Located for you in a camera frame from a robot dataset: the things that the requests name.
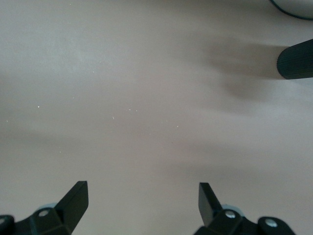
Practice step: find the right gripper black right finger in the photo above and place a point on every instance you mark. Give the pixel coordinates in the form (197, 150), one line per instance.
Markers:
(207, 205)

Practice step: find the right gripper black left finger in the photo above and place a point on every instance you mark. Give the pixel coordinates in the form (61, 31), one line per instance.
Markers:
(73, 203)

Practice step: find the brown paper table cover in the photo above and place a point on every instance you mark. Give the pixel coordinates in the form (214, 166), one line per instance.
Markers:
(146, 98)

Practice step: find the black ribbed cylinder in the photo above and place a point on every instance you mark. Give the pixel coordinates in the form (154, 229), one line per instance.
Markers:
(296, 61)

